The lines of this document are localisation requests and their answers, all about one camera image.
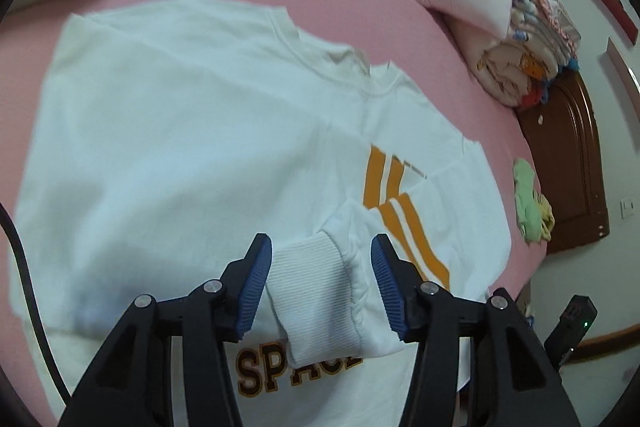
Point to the black device green light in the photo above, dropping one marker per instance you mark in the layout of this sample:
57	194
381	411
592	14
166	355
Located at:
574	323

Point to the pink bed sheet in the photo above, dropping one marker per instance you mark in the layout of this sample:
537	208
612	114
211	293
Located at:
399	32

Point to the green small garment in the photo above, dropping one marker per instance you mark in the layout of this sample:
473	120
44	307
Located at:
528	215

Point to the yellow small garment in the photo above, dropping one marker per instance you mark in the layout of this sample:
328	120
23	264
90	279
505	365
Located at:
545	220

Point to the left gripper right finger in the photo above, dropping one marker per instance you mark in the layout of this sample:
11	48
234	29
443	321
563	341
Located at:
512	381

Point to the folded cartoon quilt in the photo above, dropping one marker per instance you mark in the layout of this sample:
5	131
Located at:
541	41

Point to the wall power socket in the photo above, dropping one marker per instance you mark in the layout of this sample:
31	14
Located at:
628	207

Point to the white sweatshirt orange stripes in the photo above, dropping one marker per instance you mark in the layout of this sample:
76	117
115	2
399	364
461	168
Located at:
170	133

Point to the brown wooden headboard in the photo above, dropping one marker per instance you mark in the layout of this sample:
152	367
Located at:
563	137

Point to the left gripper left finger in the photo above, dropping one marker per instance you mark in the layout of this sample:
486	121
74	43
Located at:
128	382

